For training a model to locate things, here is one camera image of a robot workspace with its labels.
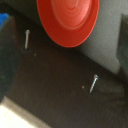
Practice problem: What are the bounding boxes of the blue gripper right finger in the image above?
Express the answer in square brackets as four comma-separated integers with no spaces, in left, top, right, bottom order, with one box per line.
[114,30,128,73]

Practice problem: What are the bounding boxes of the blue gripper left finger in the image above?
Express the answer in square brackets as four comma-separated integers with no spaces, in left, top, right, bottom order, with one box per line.
[0,12,22,103]

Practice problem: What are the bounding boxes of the red plate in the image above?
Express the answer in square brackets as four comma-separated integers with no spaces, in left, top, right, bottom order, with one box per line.
[35,0,101,48]

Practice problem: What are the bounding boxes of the silver screw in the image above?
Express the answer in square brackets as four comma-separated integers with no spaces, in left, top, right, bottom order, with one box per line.
[23,29,31,51]
[88,73,100,95]

